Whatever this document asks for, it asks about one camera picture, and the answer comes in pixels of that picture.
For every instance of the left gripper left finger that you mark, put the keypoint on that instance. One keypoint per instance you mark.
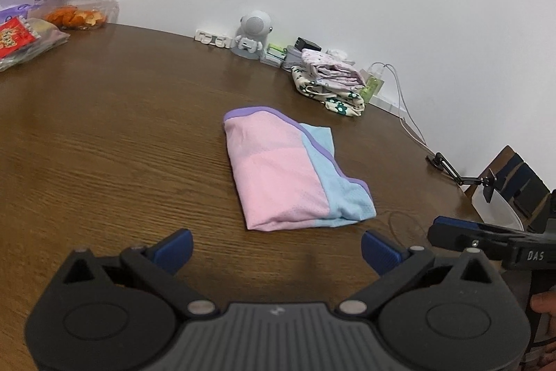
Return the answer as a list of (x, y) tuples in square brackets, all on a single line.
[(154, 269)]

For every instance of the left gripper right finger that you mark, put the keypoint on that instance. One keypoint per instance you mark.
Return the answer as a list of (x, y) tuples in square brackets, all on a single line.
[(398, 270)]

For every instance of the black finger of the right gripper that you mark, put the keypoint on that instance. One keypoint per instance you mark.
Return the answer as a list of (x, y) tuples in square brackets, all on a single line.
[(459, 235)]

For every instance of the pink blue purple mesh garment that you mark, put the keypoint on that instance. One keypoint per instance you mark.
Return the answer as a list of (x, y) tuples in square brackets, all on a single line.
[(286, 175)]

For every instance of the person's right hand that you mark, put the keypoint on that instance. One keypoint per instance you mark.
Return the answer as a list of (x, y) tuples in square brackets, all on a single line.
[(544, 303)]

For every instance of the white paper sheet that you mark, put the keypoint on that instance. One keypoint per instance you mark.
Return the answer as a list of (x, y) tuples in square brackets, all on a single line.
[(494, 209)]

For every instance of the white power strip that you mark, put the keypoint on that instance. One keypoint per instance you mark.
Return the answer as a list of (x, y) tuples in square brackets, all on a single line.
[(387, 106)]

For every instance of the cream green flower folded cloth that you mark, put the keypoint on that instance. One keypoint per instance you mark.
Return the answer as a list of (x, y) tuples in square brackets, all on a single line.
[(342, 101)]

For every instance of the green spray bottle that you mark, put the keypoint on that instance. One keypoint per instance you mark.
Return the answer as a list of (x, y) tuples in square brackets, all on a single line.
[(373, 85)]

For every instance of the pink floral folded cloth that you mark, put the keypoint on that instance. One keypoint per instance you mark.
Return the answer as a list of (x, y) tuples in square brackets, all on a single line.
[(332, 72)]

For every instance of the white toy train ornament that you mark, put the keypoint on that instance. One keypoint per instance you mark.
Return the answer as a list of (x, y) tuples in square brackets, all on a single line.
[(206, 38)]

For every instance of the grey small tin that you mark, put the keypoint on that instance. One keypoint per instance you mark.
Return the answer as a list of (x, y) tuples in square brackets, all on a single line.
[(293, 58)]

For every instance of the green white small boxes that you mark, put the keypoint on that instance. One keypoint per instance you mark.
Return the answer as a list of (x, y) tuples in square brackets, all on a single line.
[(273, 55)]

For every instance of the small black box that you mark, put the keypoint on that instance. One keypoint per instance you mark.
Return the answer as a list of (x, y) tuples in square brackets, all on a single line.
[(302, 44)]

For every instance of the white astronaut figurine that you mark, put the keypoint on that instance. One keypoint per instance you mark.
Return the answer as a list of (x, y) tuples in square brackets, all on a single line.
[(252, 34)]

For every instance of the red snack packet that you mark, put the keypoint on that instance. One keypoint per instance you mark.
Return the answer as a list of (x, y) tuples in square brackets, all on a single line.
[(16, 34)]

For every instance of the purple tissue pack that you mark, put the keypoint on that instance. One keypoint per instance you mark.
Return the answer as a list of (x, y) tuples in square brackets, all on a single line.
[(13, 8)]

